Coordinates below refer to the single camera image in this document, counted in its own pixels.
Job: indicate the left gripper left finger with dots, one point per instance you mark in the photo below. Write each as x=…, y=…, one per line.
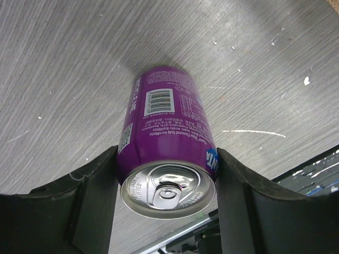
x=72, y=214

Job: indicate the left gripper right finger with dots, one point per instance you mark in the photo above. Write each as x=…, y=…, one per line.
x=257, y=215

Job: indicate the purple can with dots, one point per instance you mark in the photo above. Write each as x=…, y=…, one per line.
x=167, y=160

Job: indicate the burlap canvas tote bag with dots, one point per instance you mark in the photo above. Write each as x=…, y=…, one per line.
x=334, y=4

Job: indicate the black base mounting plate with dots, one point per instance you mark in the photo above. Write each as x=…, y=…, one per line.
x=315, y=177

